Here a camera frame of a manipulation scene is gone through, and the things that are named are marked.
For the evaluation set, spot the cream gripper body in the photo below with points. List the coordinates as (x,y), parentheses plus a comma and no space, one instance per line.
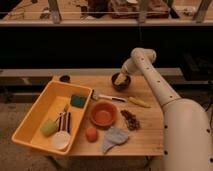
(120,79)

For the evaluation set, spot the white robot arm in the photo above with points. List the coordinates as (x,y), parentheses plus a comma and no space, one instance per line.
(188,144)

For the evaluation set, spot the dark brown bowl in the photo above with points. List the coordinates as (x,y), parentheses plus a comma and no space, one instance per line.
(123,85)

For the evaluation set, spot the orange bowl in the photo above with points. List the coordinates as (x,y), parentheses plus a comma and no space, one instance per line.
(103,114)

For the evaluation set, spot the brown grape bunch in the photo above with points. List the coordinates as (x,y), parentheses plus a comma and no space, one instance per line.
(130,119)

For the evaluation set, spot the green sponge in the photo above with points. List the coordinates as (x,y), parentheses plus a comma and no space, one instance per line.
(78,101)

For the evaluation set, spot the grey-blue cloth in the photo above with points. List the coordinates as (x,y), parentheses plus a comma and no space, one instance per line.
(113,137)

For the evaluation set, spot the orange round fruit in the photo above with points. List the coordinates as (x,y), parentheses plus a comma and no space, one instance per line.
(91,134)

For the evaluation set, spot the dark striped brush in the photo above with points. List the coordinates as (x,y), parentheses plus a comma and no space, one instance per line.
(64,122)

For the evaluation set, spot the yellow plastic bin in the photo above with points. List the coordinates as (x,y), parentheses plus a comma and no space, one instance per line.
(55,96)

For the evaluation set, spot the white small bowl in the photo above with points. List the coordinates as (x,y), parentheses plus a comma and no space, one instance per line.
(60,140)

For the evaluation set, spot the light green cup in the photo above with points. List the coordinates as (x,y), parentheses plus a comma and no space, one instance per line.
(48,128)

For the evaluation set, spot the wooden handled utensil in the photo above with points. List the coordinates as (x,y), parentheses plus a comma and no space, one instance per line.
(63,112)

